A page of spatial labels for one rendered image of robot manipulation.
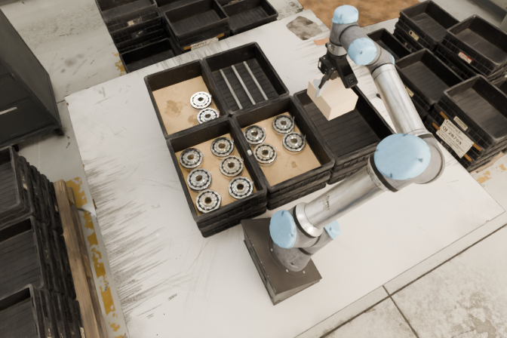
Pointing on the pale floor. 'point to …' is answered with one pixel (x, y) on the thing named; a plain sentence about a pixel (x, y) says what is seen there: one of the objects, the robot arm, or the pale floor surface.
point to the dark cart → (23, 91)
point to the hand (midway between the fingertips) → (332, 92)
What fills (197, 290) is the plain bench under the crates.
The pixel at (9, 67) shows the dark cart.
